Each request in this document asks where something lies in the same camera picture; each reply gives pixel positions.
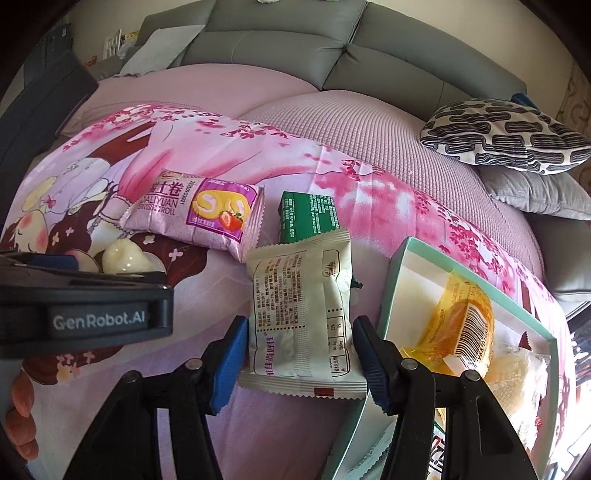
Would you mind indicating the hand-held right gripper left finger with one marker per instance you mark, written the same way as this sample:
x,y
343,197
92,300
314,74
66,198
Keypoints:
x,y
228,369

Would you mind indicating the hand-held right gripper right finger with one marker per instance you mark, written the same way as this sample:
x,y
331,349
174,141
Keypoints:
x,y
374,369

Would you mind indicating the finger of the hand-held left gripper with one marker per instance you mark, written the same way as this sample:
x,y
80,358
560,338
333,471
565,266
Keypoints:
x,y
55,262

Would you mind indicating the white jelly cup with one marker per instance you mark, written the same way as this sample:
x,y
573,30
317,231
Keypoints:
x,y
124,258

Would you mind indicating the cream white snack packet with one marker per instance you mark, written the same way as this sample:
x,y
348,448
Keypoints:
x,y
300,314

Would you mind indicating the orange yellow snack packet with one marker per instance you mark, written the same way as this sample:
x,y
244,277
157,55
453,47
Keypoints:
x,y
455,314

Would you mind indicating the teal edged white box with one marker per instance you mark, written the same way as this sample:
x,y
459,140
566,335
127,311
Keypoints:
x,y
415,277

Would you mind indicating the clear round bun packet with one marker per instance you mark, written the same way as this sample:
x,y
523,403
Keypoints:
x,y
512,378

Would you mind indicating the person's left hand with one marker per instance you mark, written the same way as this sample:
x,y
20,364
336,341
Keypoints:
x,y
23,397

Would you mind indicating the pink swiss roll packet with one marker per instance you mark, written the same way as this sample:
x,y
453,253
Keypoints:
x,y
184,207

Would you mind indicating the dark grey panel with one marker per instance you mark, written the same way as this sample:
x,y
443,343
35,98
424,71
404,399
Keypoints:
x,y
51,101

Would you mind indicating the dark green snack packet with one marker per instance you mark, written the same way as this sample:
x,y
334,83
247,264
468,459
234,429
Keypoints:
x,y
309,214

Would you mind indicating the dark grey cabinet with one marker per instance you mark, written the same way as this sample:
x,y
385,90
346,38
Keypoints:
x,y
53,46

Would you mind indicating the pink printed blanket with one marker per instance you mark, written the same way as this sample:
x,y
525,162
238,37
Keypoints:
x,y
277,152

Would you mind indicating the white shelf rack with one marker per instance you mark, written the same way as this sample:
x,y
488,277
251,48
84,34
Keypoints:
x,y
117,46

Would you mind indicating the light grey pillow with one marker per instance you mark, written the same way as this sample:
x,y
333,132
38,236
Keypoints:
x,y
157,50

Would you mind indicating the pink textured bedspread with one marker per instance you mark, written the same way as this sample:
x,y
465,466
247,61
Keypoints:
x,y
369,134

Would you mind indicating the grey cushion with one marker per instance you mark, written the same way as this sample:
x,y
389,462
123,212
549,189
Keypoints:
x,y
540,191

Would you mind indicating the black white patterned cushion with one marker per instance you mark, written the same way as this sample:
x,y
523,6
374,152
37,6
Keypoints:
x,y
503,134

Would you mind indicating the blue cloth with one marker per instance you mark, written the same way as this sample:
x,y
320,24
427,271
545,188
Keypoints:
x,y
521,100

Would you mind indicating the grey sofa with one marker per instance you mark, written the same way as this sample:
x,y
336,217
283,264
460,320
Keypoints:
x,y
277,41

